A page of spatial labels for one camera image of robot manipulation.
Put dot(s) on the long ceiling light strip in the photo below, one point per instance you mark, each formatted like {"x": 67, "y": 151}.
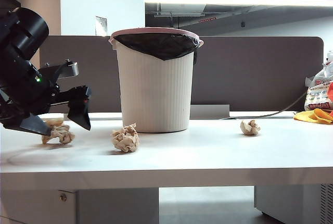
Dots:
{"x": 234, "y": 0}

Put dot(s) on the metal wall plate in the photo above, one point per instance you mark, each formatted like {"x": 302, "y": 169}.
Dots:
{"x": 101, "y": 25}

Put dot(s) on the red ceiling sign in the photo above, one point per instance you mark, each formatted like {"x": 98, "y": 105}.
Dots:
{"x": 207, "y": 20}

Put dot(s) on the red-orange object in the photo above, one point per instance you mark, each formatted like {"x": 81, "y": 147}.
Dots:
{"x": 330, "y": 96}

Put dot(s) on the yellow cloth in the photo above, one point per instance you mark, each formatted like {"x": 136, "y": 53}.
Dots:
{"x": 307, "y": 116}

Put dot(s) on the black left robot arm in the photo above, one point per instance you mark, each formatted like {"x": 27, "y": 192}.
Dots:
{"x": 26, "y": 31}

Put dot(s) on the printed clear plastic bag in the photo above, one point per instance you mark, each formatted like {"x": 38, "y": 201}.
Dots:
{"x": 316, "y": 93}

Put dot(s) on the white computer case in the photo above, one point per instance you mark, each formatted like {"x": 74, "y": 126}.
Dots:
{"x": 286, "y": 203}

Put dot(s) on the black trash bag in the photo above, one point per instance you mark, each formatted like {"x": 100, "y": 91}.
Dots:
{"x": 156, "y": 46}

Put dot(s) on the small brown paper ball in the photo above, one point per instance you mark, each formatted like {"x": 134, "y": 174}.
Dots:
{"x": 249, "y": 127}

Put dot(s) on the small black ceiling device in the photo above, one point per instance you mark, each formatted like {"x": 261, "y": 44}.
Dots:
{"x": 242, "y": 23}

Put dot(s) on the grey-brown desk partition panel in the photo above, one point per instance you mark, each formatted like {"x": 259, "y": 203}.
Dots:
{"x": 234, "y": 78}

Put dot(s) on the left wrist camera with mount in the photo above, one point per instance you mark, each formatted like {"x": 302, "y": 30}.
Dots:
{"x": 70, "y": 69}

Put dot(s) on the white drawer cabinet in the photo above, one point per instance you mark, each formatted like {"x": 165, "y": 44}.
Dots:
{"x": 104, "y": 208}

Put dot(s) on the round cabinet lock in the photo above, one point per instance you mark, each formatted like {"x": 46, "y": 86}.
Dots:
{"x": 62, "y": 197}

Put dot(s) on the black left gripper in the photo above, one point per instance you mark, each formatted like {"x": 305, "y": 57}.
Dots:
{"x": 26, "y": 91}

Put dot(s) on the white ribbed trash can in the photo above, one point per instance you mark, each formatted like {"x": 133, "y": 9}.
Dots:
{"x": 156, "y": 91}

